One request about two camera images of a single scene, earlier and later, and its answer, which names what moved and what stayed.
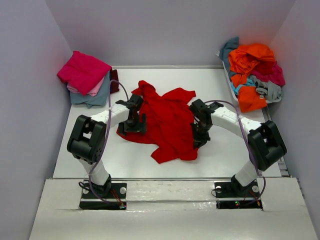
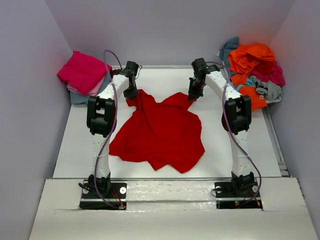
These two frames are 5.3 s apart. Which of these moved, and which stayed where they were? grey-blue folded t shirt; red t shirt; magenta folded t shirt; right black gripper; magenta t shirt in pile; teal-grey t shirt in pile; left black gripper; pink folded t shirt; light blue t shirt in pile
Moved: right black gripper; red t shirt; left black gripper
Stayed: teal-grey t shirt in pile; light blue t shirt in pile; grey-blue folded t shirt; pink folded t shirt; magenta t shirt in pile; magenta folded t shirt
